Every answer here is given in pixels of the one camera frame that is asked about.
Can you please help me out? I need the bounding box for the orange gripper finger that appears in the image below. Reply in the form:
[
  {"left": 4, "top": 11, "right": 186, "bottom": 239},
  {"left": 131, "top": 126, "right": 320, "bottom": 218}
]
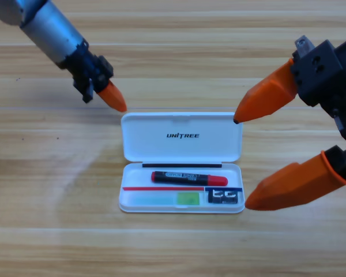
[{"left": 244, "top": 145, "right": 346, "bottom": 212}]

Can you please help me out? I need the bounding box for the black eraser with white print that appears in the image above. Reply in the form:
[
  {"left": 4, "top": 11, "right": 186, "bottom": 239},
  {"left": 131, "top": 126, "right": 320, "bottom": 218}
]
[{"left": 206, "top": 188, "right": 240, "bottom": 204}]

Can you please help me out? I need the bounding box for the red and black marker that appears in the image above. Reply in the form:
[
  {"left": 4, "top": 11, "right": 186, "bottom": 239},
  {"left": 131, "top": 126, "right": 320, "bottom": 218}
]
[{"left": 151, "top": 170, "right": 229, "bottom": 187}]

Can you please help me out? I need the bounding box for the green highlighter pen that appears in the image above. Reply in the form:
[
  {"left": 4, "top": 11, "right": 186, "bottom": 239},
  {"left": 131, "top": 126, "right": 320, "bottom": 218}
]
[{"left": 129, "top": 192, "right": 201, "bottom": 207}]

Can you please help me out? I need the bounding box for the white Unitree pencil case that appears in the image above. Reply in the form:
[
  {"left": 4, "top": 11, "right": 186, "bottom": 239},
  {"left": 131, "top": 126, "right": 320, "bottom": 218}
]
[{"left": 118, "top": 111, "right": 246, "bottom": 214}]

